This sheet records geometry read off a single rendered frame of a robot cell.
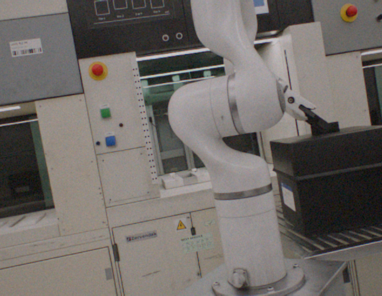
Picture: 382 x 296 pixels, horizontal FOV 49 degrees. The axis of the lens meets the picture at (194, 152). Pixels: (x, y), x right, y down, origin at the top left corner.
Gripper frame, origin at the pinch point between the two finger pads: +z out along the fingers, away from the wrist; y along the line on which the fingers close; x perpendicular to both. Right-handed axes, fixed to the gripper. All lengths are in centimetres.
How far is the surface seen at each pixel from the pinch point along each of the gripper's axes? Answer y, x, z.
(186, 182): 49, 42, -20
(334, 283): -41, 32, 10
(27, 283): 21, 99, -46
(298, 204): -11.8, 22.7, 4.4
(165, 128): 119, 30, -43
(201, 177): 50, 36, -16
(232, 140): 85, 15, -11
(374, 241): -26.6, 19.8, 19.4
